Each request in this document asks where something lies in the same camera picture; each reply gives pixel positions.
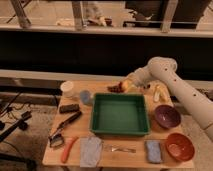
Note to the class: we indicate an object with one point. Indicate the green plastic tray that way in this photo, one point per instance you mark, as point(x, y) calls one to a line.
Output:
point(119, 114)

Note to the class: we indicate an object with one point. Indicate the blue plastic cup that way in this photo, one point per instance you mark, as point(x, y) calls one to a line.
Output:
point(86, 98)

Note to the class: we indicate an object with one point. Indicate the yellow red apple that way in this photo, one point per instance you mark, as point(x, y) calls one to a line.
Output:
point(123, 86)

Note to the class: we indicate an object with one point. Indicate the white plastic cup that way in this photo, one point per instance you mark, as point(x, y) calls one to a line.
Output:
point(67, 89)

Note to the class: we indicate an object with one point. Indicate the metal fork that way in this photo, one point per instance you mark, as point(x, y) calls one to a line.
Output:
point(113, 149)

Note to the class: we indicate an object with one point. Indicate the black eraser block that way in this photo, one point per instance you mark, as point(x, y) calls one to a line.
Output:
point(69, 108)

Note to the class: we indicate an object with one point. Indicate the small metal cup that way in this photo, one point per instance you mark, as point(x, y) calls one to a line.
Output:
point(146, 87)

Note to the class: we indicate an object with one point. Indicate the grey blue cloth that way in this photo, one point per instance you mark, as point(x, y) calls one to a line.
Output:
point(90, 151)

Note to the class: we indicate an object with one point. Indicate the black camera stand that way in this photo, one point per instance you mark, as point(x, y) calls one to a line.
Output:
point(30, 164)

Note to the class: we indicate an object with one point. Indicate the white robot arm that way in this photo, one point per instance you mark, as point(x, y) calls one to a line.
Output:
point(164, 70)

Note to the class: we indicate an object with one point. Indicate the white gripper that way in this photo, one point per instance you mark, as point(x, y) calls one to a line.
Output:
point(131, 86)

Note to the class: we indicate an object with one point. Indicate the red orange bowl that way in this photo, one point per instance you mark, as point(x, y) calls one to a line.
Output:
point(180, 147)

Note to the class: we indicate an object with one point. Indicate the bunch of dark grapes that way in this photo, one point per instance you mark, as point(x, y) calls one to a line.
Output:
point(116, 88)

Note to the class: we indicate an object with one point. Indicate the purple bowl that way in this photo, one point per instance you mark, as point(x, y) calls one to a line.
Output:
point(167, 116)

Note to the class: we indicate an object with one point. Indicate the blue sponge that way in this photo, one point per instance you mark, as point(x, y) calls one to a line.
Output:
point(153, 151)

